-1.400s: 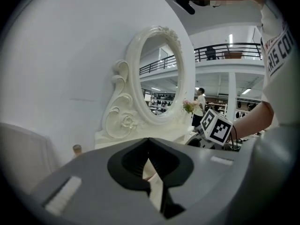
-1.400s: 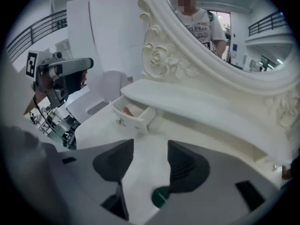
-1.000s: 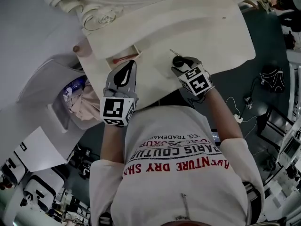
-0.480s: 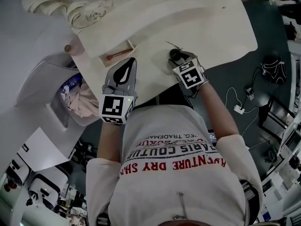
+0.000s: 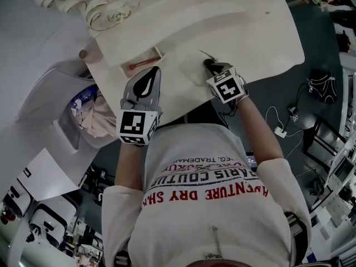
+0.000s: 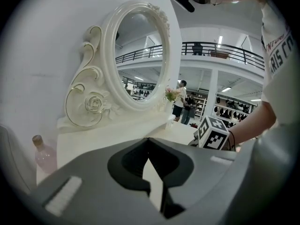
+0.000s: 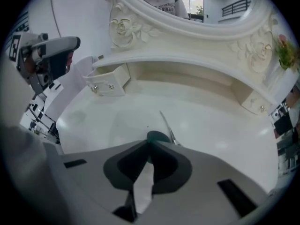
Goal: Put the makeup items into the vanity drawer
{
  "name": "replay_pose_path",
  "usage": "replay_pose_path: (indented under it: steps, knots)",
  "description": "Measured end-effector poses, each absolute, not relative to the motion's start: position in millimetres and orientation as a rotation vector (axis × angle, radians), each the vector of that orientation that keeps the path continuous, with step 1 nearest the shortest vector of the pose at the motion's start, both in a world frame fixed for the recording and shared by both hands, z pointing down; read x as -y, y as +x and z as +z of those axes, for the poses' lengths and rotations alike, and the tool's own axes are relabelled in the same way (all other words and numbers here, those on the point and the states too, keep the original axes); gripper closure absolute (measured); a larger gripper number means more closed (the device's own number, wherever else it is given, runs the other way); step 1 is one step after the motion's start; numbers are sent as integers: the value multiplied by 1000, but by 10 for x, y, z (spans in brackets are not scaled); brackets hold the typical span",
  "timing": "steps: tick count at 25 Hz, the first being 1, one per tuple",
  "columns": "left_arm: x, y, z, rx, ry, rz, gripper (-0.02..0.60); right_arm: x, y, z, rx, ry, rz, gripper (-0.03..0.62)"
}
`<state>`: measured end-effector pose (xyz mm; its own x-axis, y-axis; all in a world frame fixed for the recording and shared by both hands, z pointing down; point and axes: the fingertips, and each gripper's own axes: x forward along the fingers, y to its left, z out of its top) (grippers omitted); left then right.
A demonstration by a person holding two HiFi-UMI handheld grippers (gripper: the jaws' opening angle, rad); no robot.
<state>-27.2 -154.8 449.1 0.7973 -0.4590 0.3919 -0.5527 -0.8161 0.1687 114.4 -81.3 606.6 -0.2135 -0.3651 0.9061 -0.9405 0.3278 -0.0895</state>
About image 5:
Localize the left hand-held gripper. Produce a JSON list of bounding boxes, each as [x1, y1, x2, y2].
[[116, 65, 164, 146]]

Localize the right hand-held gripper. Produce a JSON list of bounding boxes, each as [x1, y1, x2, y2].
[[205, 62, 249, 105]]

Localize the red-brown handled tool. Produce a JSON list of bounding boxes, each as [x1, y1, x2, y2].
[[128, 56, 162, 71]]

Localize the cream small drawer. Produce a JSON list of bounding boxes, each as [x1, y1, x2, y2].
[[119, 45, 167, 78]]

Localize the person's left forearm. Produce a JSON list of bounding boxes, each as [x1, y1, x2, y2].
[[113, 143, 148, 190]]

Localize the person's right forearm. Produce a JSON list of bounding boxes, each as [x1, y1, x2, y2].
[[235, 95, 285, 168]]

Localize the cream ornate dressing table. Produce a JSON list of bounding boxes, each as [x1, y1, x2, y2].
[[83, 0, 305, 126]]

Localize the black trousers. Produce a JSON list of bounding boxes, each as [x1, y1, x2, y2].
[[182, 100, 233, 129]]

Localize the pink cloth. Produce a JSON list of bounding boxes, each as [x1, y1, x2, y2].
[[77, 92, 120, 139]]

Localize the blue plastic bottle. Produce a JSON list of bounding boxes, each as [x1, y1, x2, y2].
[[71, 85, 98, 108]]

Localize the small black charger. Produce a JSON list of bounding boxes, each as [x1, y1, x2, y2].
[[288, 106, 301, 122]]

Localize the black device lit screen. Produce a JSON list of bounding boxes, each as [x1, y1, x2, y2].
[[246, 151, 259, 169]]

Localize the black bag white lines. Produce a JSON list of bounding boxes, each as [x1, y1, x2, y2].
[[305, 70, 337, 104]]

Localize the white grey office chair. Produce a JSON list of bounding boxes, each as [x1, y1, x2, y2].
[[13, 67, 120, 150]]

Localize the white side cabinet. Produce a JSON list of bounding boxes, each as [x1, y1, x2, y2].
[[15, 147, 90, 202]]

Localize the white metal shelf rack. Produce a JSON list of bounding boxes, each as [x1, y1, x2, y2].
[[308, 137, 356, 261]]

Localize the white printed t-shirt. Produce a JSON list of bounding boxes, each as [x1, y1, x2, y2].
[[101, 122, 314, 267]]

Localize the white black robot unit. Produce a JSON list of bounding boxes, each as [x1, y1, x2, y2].
[[4, 178, 34, 219], [29, 201, 77, 248]]

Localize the red round object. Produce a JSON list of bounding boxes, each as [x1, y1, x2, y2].
[[0, 210, 16, 225]]

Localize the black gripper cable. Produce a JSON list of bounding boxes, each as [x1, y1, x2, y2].
[[216, 101, 240, 129]]

